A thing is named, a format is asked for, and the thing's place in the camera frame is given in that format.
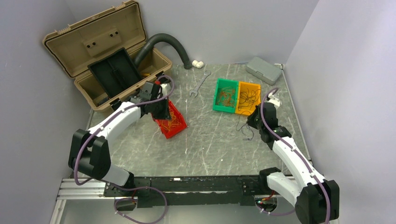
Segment white pipe fitting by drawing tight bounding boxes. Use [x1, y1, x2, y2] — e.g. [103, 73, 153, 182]
[191, 60, 204, 69]

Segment yellow wire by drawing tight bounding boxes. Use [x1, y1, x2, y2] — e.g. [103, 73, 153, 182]
[161, 111, 183, 132]

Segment orange plastic bin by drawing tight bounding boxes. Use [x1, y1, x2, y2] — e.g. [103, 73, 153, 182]
[235, 82, 261, 116]

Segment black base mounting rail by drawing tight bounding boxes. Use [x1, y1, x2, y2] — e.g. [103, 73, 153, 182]
[103, 175, 272, 208]

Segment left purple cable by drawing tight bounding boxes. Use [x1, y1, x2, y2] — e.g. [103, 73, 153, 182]
[73, 75, 176, 224]

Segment tan plastic toolbox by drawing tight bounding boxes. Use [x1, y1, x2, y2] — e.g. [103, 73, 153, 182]
[43, 0, 172, 112]

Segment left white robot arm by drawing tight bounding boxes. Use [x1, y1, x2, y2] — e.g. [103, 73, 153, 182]
[68, 81, 175, 196]

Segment purple cable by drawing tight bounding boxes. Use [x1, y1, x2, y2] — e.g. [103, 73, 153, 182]
[255, 87, 332, 224]
[73, 75, 176, 224]

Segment aluminium extrusion frame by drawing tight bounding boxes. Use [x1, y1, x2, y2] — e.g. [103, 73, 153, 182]
[50, 178, 106, 224]

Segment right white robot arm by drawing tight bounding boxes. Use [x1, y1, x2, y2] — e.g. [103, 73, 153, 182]
[247, 102, 339, 224]

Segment red plastic bin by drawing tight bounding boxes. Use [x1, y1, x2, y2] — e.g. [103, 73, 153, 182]
[154, 100, 187, 139]

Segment silver open-end wrench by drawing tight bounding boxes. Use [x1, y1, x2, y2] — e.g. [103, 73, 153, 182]
[189, 70, 211, 97]

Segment dark purple wire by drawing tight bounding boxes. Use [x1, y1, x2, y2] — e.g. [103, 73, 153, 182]
[237, 88, 261, 112]

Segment green plastic bin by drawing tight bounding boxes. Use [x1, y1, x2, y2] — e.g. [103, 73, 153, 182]
[212, 78, 239, 113]

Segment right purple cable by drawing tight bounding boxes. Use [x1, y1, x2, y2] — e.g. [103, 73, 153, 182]
[255, 87, 332, 224]

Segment grey plastic case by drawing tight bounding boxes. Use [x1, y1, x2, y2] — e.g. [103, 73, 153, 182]
[246, 56, 282, 85]

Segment black toolbox tray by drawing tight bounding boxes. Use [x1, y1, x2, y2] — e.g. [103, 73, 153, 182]
[88, 48, 143, 98]

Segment brown wires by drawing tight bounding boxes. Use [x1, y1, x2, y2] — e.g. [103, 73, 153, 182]
[216, 86, 237, 108]

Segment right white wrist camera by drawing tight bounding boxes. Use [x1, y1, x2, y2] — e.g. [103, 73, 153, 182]
[268, 97, 282, 109]

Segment black corrugated hose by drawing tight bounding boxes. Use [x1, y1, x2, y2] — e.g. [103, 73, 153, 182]
[134, 33, 193, 70]

